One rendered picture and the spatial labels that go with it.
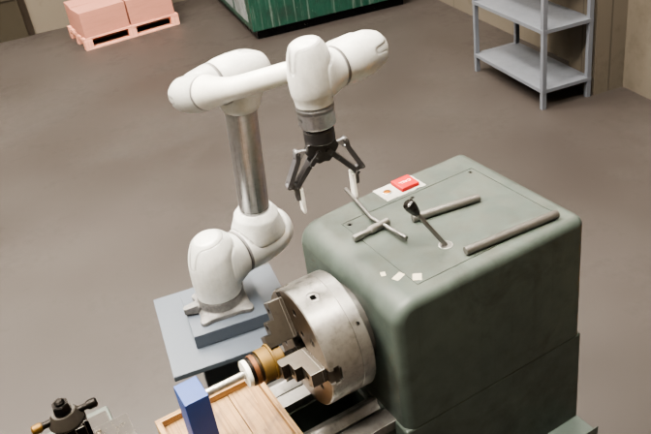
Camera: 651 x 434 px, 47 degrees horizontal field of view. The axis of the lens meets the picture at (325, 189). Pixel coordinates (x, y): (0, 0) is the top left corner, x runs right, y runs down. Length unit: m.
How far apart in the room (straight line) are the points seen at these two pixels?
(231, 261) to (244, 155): 0.35
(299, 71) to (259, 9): 5.95
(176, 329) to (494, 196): 1.17
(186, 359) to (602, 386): 1.72
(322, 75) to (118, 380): 2.34
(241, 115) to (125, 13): 6.34
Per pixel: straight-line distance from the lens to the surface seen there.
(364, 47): 1.77
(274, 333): 1.89
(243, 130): 2.30
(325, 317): 1.79
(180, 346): 2.56
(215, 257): 2.41
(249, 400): 2.11
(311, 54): 1.66
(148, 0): 8.60
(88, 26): 8.45
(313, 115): 1.71
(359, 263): 1.88
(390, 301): 1.76
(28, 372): 3.97
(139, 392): 3.60
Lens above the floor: 2.34
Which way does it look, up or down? 30 degrees down
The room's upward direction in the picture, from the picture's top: 9 degrees counter-clockwise
